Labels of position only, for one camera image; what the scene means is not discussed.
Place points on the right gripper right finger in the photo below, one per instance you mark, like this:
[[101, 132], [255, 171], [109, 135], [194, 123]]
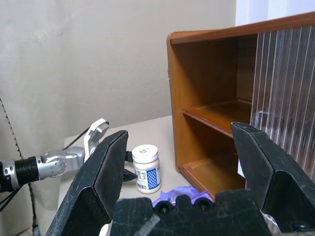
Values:
[[270, 177]]

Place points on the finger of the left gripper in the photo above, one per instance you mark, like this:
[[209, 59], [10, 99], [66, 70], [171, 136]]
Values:
[[129, 156], [128, 176]]

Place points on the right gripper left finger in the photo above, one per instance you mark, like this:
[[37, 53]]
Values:
[[83, 191]]

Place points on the white bottle with blue label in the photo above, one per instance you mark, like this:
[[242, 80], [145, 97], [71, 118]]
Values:
[[146, 172]]

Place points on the purple tissue pack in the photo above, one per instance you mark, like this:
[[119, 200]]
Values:
[[172, 194]]

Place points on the ribbed clear sliding door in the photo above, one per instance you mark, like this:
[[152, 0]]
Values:
[[283, 86]]

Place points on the brown wooden cabinet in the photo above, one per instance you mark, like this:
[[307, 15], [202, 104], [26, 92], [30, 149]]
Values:
[[177, 98]]

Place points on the wooden cabinet shelf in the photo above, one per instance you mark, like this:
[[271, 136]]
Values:
[[211, 115]]

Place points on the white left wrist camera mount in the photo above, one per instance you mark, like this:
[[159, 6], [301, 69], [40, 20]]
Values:
[[92, 137]]

